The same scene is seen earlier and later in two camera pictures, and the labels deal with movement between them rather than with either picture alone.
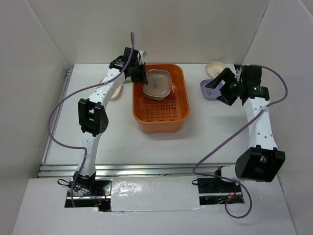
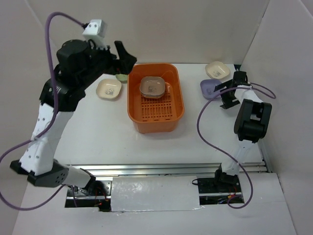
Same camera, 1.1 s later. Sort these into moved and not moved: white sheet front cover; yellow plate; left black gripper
Moved: left black gripper; yellow plate
Not moved: white sheet front cover
